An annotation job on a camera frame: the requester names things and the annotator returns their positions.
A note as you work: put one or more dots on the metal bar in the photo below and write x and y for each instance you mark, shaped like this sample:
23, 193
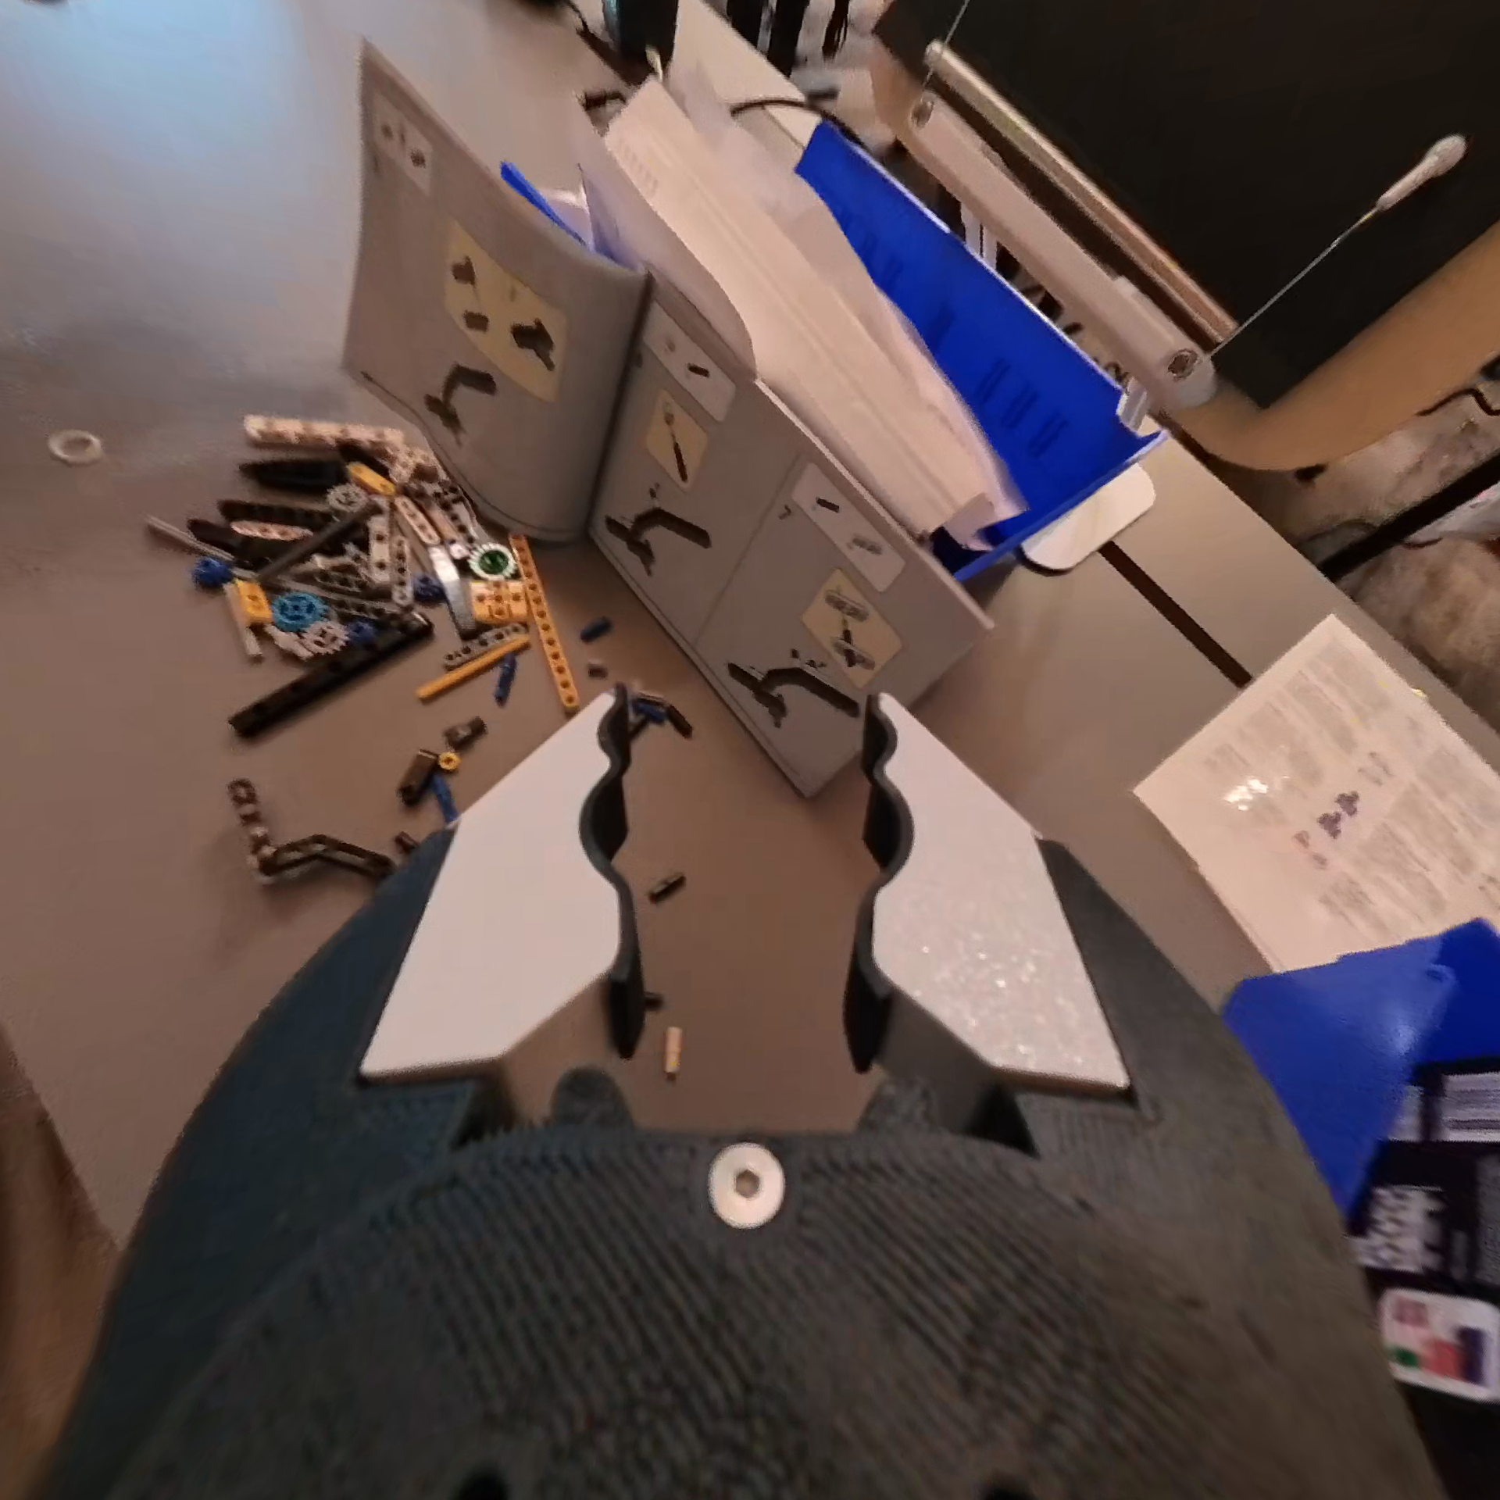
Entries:
1053, 201

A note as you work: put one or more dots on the blue plastic bin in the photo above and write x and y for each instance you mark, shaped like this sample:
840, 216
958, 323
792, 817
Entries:
1324, 1055

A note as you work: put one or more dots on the cluster of small lego pins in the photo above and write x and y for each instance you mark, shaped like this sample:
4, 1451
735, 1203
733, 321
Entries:
421, 773

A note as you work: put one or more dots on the tan lego pin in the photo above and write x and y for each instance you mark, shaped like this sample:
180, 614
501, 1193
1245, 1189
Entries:
671, 1053

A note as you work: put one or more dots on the grey lego instruction booklet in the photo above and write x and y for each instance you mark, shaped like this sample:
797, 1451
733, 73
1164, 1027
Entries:
751, 517

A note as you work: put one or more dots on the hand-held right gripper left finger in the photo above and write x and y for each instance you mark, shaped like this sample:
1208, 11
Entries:
502, 938

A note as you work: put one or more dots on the short black lego pin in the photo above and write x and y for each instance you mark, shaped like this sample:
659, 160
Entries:
666, 887

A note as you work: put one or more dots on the pile of lego pieces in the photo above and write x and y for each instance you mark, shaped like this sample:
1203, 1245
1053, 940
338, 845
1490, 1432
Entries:
353, 563

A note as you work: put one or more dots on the blue bin with papers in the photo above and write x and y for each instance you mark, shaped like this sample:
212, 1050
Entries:
937, 305

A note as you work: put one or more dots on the thin rod with white tip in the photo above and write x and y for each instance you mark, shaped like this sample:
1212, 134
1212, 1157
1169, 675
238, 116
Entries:
1425, 165

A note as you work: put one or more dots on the black lego linkage assembly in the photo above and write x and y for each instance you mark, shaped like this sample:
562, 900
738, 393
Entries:
317, 852

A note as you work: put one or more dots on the black lego box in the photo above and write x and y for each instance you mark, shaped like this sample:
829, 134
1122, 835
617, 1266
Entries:
1442, 1243

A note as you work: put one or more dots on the stack of white papers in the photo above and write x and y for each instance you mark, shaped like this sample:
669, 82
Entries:
797, 294

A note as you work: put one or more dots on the black panel with wooden rim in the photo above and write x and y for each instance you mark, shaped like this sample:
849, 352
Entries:
1171, 92

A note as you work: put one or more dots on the laminated printed sheet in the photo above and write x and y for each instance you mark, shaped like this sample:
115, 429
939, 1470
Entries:
1324, 798

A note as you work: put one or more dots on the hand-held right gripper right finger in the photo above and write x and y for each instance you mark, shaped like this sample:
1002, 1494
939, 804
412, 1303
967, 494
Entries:
995, 938

